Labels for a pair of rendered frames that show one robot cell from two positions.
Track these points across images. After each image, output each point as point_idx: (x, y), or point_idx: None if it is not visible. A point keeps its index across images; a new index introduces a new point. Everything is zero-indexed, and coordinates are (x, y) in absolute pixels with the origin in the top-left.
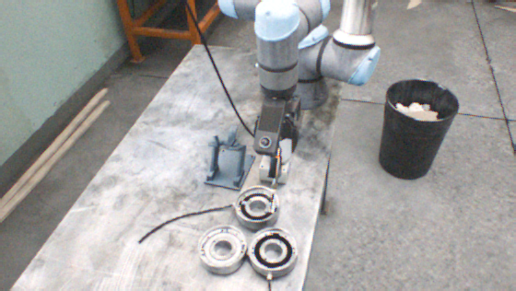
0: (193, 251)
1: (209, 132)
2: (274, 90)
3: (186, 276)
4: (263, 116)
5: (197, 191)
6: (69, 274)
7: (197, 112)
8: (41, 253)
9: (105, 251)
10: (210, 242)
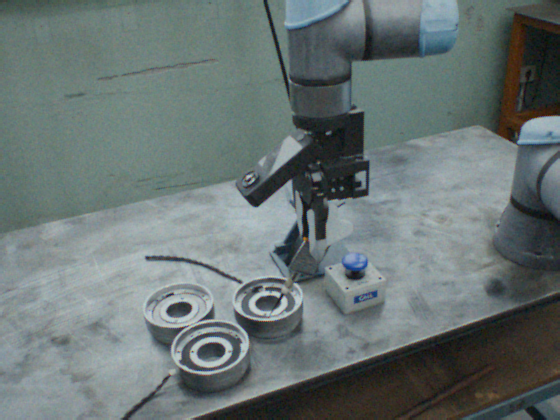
0: None
1: (351, 213)
2: (296, 115)
3: (130, 313)
4: (276, 149)
5: (252, 255)
6: (76, 243)
7: (370, 189)
8: (87, 216)
9: (118, 246)
10: (178, 297)
